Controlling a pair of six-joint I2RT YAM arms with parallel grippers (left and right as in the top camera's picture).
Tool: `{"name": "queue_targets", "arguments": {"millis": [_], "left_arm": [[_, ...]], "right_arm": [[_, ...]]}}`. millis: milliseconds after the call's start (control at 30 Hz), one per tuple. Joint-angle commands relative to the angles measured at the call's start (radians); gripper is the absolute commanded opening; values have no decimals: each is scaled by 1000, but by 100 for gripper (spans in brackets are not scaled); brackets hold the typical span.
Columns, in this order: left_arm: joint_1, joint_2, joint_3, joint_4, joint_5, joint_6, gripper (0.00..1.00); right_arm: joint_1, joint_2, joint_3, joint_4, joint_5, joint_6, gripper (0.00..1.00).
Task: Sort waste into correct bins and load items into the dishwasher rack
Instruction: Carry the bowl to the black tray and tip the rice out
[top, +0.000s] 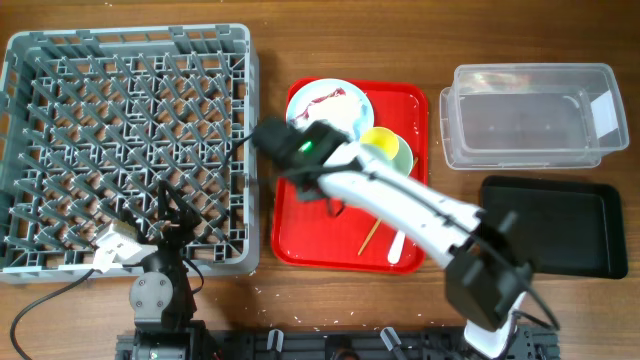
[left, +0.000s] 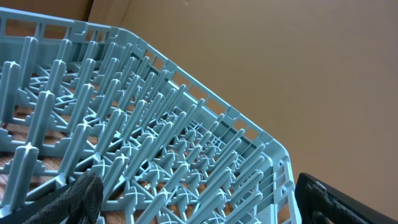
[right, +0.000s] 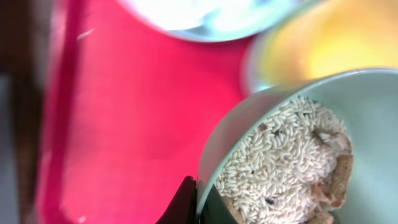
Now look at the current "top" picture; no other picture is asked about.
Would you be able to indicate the large light blue plate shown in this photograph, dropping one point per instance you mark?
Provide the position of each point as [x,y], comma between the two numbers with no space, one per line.
[366,121]

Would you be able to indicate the small light blue bowl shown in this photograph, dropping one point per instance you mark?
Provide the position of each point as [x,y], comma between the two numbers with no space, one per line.
[403,161]

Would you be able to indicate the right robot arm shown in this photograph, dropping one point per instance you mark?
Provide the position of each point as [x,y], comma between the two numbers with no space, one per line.
[486,276]

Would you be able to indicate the clear plastic bin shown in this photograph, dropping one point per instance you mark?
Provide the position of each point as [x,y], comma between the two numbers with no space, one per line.
[531,116]

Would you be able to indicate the red snack wrapper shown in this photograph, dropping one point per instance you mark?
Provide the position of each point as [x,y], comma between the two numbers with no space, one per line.
[301,103]

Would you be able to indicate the grey dishwasher rack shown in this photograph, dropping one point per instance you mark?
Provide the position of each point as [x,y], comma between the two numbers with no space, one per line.
[94,120]

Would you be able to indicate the white napkin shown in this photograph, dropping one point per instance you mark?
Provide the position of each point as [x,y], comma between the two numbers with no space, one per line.
[341,111]

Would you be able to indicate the white plastic fork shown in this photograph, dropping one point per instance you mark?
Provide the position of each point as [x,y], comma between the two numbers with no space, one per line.
[396,248]

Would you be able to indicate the yellow plastic cup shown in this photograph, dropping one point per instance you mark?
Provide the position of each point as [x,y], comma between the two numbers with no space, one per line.
[383,139]

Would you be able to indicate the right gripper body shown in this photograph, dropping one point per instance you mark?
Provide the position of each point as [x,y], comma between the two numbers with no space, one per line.
[309,196]

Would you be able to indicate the black plastic tray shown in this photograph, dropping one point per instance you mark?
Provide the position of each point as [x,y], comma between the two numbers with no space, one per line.
[565,228]

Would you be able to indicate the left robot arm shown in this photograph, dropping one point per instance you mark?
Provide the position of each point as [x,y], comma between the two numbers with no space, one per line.
[162,297]

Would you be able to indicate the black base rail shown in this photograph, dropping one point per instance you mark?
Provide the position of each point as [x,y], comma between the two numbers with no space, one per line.
[528,343]

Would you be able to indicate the wooden chopstick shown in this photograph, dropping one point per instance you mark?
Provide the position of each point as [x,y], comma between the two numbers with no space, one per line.
[377,223]

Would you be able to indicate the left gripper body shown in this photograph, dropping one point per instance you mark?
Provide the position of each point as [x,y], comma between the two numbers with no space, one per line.
[170,241]

